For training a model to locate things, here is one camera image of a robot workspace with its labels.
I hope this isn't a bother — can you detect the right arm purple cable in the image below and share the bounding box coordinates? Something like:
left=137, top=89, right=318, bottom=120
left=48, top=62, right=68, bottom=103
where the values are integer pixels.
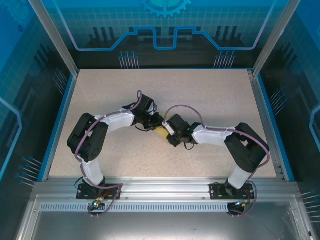
left=163, top=104, right=271, bottom=218

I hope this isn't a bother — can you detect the grey metal sheet tray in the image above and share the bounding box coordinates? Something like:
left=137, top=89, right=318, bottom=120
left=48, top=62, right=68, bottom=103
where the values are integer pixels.
left=14, top=194, right=316, bottom=240

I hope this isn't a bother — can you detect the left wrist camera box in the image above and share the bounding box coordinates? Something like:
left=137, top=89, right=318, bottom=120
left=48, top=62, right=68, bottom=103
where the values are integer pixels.
left=148, top=103, right=160, bottom=116

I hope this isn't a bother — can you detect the aluminium side rail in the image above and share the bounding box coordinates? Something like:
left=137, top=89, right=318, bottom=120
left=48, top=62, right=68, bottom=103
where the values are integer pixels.
left=246, top=69, right=287, bottom=181

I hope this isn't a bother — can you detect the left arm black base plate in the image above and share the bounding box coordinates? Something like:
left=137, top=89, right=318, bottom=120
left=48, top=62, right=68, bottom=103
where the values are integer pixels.
left=76, top=183, right=122, bottom=201

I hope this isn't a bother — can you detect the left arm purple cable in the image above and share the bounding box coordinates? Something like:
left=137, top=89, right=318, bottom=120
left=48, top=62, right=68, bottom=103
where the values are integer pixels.
left=74, top=90, right=143, bottom=219

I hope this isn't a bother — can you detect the yellow square paper sheet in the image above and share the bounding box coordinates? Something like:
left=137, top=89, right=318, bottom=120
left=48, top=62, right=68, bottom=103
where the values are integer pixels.
left=155, top=113, right=174, bottom=138

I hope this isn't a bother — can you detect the cable connector with green light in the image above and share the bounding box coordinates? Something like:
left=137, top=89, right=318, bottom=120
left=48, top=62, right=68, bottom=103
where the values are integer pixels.
left=91, top=197, right=106, bottom=209
left=234, top=199, right=251, bottom=209

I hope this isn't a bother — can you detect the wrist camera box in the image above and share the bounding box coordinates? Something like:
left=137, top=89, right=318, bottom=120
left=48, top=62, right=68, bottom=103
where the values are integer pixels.
left=162, top=120, right=176, bottom=137
left=148, top=103, right=160, bottom=116

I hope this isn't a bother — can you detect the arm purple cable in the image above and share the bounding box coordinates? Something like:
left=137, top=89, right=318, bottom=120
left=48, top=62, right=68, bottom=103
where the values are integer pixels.
left=163, top=104, right=271, bottom=218
left=74, top=90, right=143, bottom=219

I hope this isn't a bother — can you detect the aluminium frame post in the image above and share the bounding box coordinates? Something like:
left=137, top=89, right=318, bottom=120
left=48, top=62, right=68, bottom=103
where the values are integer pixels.
left=26, top=0, right=80, bottom=77
left=251, top=0, right=296, bottom=77

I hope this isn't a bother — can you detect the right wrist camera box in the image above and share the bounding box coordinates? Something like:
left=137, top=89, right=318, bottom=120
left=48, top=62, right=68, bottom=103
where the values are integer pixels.
left=162, top=120, right=176, bottom=137

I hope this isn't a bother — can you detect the slotted aluminium cable duct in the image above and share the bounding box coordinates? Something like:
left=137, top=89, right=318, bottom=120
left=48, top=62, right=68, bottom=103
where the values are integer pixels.
left=39, top=203, right=294, bottom=213

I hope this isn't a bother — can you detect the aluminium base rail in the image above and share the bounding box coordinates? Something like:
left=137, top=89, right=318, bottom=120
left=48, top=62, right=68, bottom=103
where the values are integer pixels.
left=33, top=175, right=300, bottom=201

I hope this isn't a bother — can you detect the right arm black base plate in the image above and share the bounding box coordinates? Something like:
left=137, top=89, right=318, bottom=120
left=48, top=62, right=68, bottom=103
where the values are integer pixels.
left=209, top=181, right=256, bottom=201

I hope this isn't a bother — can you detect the blue table edge strip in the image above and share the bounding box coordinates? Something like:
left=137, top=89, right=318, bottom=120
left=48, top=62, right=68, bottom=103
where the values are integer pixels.
left=40, top=72, right=79, bottom=182
left=256, top=74, right=296, bottom=182

